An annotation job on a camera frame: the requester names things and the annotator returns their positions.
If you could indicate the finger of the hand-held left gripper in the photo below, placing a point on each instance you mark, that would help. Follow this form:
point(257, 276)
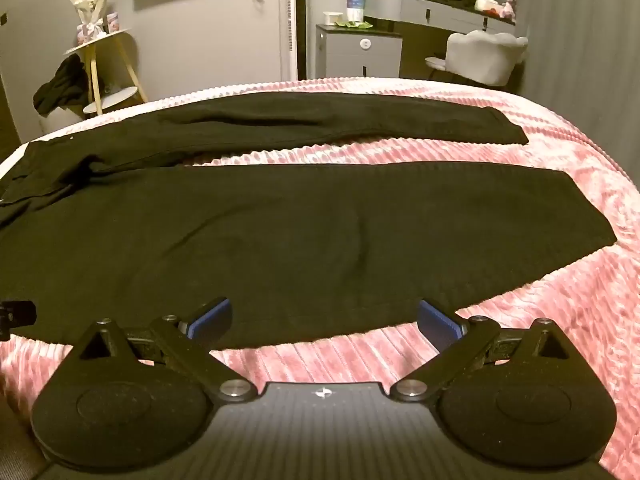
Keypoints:
point(17, 312)

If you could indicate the black pants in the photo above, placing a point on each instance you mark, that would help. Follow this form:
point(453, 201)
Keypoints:
point(300, 235)

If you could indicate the pink ribbed blanket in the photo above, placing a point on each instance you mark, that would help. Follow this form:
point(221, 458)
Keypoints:
point(550, 160)

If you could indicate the small pink jar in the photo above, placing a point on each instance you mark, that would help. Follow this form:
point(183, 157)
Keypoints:
point(113, 22)

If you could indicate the wrapped flower bouquet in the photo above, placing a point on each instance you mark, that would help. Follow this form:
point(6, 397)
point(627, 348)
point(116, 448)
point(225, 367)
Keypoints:
point(89, 5)

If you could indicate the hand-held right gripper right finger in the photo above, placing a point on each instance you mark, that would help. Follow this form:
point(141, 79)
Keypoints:
point(437, 321)

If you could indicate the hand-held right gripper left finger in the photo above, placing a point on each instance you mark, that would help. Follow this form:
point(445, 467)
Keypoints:
point(212, 317)

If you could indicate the grey cabinet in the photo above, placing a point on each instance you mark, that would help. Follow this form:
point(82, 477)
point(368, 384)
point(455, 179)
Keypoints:
point(357, 55)

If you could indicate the grey cloth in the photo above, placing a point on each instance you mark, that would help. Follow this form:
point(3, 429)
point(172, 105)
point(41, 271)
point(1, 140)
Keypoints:
point(17, 445)

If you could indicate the blue and white box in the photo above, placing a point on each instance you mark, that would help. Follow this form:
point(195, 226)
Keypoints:
point(356, 9)

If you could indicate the dark clothing heap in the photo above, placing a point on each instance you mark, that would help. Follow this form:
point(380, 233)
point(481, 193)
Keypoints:
point(62, 85)

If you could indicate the white tower appliance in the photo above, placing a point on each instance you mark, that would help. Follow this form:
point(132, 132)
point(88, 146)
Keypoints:
point(289, 20)

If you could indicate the white round stool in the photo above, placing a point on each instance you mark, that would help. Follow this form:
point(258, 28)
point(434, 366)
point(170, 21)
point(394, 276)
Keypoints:
point(57, 120)

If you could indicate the grey vanity desk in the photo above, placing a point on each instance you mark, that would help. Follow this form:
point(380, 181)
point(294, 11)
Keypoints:
point(430, 10)

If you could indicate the green leaf tray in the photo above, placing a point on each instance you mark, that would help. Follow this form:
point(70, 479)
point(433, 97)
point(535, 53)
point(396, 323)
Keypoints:
point(352, 25)

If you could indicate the white upholstered chair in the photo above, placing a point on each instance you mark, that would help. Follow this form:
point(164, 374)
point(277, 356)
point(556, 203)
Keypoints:
point(487, 57)

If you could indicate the pink plush toy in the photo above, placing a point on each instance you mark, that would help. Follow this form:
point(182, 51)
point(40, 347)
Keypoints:
point(508, 6)

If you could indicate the white side table yellow legs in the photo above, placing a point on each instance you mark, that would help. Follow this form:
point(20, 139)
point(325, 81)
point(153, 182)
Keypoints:
point(95, 60)

